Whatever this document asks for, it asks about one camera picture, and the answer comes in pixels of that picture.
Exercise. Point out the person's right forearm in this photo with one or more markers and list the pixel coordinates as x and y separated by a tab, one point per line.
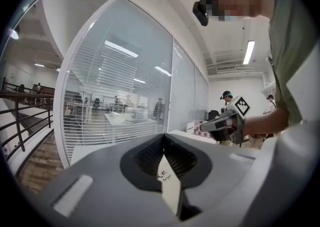
265	123

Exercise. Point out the red white checkered cloth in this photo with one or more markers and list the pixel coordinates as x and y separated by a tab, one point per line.
197	131

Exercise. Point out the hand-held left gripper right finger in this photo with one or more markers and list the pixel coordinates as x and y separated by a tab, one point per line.
220	176

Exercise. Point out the white ceiling air vent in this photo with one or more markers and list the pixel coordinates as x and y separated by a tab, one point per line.
235	69

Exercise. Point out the beige cloth drawstring bag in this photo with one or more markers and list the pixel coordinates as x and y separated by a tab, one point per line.
170	191

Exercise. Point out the person's olive shirt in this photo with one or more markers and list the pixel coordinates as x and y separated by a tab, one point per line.
290	21

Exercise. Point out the black head-mounted camera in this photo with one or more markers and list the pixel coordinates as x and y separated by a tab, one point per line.
201	14

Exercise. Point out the long ceiling light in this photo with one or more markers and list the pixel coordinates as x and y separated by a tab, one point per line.
248	52

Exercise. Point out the large white box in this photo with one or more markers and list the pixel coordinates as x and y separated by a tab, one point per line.
141	114

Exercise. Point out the wide white venetian blind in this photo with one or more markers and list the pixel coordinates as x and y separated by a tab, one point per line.
112	131

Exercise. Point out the black metal railing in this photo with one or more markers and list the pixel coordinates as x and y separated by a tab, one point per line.
19	126

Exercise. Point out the black bag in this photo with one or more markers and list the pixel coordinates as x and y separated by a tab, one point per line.
213	116

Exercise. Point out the round ceiling lamp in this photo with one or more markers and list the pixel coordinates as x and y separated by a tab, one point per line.
14	34

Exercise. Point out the narrow white venetian blind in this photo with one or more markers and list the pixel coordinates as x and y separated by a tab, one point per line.
183	91

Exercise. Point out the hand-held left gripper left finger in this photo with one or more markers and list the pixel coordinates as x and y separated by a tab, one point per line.
100	191

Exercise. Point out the white office desk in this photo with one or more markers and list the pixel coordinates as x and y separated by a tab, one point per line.
140	122

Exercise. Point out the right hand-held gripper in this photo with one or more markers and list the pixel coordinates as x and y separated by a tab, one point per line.
240	111

